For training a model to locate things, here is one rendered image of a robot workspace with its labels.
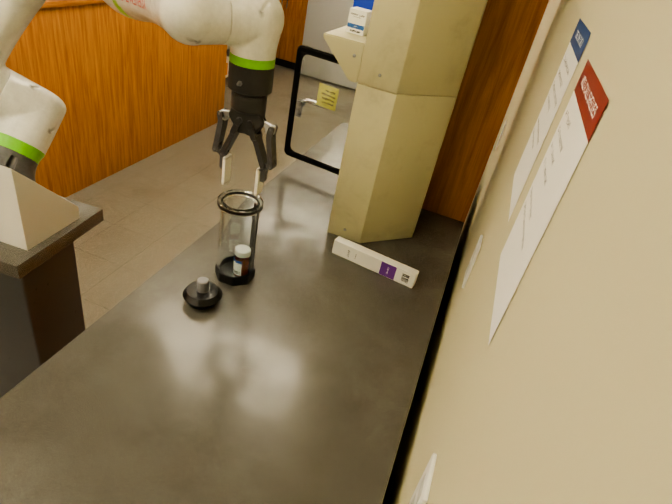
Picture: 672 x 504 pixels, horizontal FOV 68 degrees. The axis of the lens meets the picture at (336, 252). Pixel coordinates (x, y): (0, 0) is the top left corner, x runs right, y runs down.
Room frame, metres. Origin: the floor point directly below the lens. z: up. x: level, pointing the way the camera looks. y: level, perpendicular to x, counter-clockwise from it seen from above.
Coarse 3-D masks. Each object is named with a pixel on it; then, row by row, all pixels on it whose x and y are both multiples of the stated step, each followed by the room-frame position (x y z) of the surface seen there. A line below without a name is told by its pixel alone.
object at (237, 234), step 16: (224, 192) 1.04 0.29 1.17; (240, 192) 1.06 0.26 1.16; (240, 208) 1.07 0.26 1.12; (256, 208) 1.00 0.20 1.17; (224, 224) 0.99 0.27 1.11; (240, 224) 0.98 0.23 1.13; (256, 224) 1.02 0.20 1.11; (224, 240) 0.98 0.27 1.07; (240, 240) 0.98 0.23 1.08; (224, 256) 0.98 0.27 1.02; (240, 256) 0.98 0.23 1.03; (224, 272) 0.98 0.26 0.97; (240, 272) 0.99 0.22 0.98
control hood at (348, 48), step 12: (324, 36) 1.36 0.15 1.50; (336, 36) 1.36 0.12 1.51; (348, 36) 1.38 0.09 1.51; (360, 36) 1.42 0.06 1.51; (336, 48) 1.35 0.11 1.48; (348, 48) 1.35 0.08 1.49; (360, 48) 1.34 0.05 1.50; (348, 60) 1.35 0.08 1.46; (360, 60) 1.34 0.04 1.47; (348, 72) 1.34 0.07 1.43
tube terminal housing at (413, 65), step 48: (384, 0) 1.33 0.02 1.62; (432, 0) 1.33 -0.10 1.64; (480, 0) 1.41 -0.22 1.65; (384, 48) 1.33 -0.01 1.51; (432, 48) 1.35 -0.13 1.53; (384, 96) 1.32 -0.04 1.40; (432, 96) 1.37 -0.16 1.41; (384, 144) 1.31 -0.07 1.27; (432, 144) 1.40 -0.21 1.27; (336, 192) 1.34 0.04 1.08; (384, 192) 1.34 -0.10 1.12
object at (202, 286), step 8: (200, 280) 0.89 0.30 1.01; (208, 280) 0.90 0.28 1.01; (192, 288) 0.89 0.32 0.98; (200, 288) 0.88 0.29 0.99; (208, 288) 0.90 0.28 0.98; (216, 288) 0.91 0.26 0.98; (184, 296) 0.87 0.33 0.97; (192, 296) 0.87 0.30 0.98; (200, 296) 0.87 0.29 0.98; (208, 296) 0.88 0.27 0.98; (216, 296) 0.89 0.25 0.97; (192, 304) 0.85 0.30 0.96; (200, 304) 0.86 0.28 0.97; (208, 304) 0.86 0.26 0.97
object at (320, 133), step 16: (304, 64) 1.73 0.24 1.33; (320, 64) 1.71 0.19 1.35; (336, 64) 1.69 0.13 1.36; (304, 80) 1.73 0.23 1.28; (320, 80) 1.71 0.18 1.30; (336, 80) 1.69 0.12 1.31; (304, 96) 1.73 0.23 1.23; (320, 96) 1.71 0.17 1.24; (336, 96) 1.69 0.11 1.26; (352, 96) 1.67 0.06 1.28; (304, 112) 1.72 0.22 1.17; (320, 112) 1.70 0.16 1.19; (336, 112) 1.68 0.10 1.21; (304, 128) 1.72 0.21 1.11; (320, 128) 1.70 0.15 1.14; (336, 128) 1.68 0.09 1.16; (304, 144) 1.72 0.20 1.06; (320, 144) 1.70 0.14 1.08; (336, 144) 1.67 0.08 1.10; (320, 160) 1.69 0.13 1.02; (336, 160) 1.67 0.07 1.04
